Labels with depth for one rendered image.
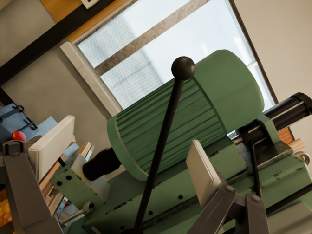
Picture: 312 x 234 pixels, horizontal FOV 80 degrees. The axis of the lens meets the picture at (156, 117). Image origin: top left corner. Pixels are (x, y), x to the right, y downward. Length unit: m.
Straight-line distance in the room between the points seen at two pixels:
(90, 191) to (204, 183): 0.39
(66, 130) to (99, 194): 0.36
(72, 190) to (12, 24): 1.71
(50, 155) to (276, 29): 1.95
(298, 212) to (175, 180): 0.26
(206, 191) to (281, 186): 0.34
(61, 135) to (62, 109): 1.76
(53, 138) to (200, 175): 0.13
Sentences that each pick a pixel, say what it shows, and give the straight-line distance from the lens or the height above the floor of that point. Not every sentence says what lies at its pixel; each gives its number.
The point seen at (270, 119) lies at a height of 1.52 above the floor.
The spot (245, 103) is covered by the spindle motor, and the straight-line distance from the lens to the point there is 0.39.
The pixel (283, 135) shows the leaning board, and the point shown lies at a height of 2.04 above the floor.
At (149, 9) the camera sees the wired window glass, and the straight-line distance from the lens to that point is 1.81.
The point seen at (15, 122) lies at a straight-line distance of 0.58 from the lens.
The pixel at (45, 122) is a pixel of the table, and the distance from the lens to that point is 0.82.
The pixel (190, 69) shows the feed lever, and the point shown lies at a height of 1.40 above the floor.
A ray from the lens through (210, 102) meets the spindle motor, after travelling 0.37.
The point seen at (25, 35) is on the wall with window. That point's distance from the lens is 2.00.
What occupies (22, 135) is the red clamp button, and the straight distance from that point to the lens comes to 0.52.
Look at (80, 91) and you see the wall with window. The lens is 1.84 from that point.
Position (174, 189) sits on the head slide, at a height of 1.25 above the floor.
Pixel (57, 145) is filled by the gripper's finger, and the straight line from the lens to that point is 0.19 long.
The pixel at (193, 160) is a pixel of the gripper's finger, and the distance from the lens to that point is 0.20.
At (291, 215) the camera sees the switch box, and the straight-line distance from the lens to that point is 0.53.
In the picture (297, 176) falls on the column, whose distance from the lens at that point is 0.50.
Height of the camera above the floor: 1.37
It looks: 9 degrees down
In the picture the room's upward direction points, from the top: 58 degrees clockwise
